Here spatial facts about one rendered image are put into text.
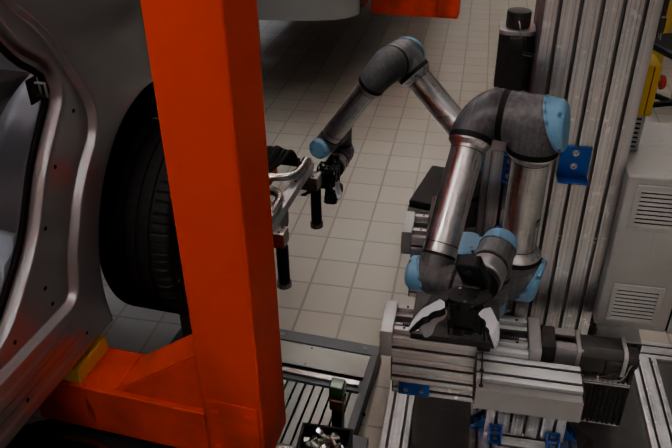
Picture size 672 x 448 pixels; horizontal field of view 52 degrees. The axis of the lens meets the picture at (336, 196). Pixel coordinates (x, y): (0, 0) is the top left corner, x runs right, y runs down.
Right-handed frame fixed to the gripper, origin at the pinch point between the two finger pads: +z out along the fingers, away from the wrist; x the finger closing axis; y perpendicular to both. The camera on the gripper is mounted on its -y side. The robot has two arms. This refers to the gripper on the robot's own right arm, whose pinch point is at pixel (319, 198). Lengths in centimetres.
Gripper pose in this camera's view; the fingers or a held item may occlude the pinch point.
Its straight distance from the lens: 235.5
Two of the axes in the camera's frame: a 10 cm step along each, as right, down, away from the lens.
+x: 9.6, 1.3, -2.3
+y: -0.1, -8.6, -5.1
